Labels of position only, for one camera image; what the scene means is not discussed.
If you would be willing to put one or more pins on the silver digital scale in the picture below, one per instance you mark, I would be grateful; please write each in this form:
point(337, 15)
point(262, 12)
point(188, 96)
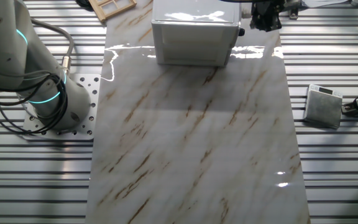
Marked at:
point(322, 109)

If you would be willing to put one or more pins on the wooden window frame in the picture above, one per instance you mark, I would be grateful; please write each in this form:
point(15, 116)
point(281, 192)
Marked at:
point(120, 11)

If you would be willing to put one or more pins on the white drawer black knob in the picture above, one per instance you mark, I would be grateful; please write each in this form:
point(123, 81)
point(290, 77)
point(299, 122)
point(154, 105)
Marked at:
point(241, 32)

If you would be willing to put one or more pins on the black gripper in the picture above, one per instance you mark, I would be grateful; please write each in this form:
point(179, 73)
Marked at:
point(264, 11)

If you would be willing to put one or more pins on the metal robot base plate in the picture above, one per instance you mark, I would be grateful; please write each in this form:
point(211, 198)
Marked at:
point(96, 105)

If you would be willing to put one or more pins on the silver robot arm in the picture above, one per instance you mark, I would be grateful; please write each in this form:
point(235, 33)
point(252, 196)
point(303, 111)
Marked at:
point(8, 46)

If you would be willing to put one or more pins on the white cabinet body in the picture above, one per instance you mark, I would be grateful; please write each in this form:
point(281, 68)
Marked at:
point(194, 56)

